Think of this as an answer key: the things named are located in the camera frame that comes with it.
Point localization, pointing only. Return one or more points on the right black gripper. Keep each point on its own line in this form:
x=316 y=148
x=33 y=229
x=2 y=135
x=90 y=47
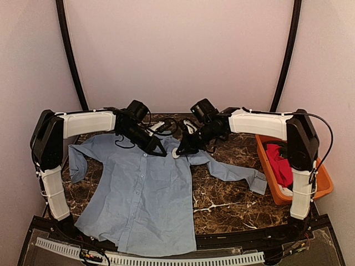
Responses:
x=190 y=147

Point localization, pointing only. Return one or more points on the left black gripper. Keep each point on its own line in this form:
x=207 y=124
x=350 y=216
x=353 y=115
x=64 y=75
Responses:
x=152 y=143

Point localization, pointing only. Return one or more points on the round iridescent brooch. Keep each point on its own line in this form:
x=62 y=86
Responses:
x=174 y=153

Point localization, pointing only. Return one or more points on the light blue shirt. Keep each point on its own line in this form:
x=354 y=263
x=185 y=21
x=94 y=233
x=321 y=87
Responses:
x=141 y=193

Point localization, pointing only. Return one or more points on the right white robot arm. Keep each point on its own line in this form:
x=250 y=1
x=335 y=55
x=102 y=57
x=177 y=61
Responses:
x=295 y=128

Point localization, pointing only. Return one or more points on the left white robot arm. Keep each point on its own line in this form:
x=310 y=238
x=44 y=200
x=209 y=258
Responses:
x=53 y=128

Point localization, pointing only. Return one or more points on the red garment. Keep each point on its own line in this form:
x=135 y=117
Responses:
x=280 y=166

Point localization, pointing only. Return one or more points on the white garment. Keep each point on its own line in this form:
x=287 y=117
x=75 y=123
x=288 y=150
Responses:
x=285 y=191

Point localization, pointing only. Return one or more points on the orange plastic basin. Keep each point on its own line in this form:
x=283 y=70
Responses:
x=324 y=182

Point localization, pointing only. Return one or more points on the right black frame post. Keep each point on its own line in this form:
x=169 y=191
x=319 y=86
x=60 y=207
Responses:
x=296 y=11

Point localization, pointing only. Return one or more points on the black frame post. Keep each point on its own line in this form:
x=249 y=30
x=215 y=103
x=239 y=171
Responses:
x=296 y=11
x=63 y=24

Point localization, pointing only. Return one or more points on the white slotted cable duct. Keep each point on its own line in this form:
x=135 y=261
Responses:
x=115 y=258

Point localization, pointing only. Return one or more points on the black front rail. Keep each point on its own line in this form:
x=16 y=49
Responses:
x=268 y=239

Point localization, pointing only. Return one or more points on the left black frame post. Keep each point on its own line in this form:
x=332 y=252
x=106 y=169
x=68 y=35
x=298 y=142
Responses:
x=63 y=24

